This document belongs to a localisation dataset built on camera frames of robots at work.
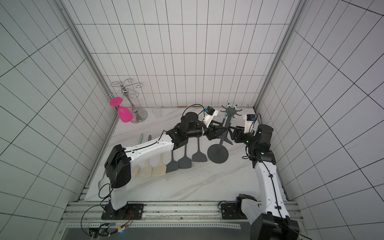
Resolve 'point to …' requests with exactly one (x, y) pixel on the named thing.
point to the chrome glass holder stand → (140, 115)
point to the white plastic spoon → (103, 181)
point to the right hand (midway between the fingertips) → (234, 125)
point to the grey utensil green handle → (173, 165)
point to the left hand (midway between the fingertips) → (222, 129)
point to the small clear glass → (157, 112)
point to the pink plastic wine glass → (124, 114)
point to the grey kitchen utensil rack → (218, 153)
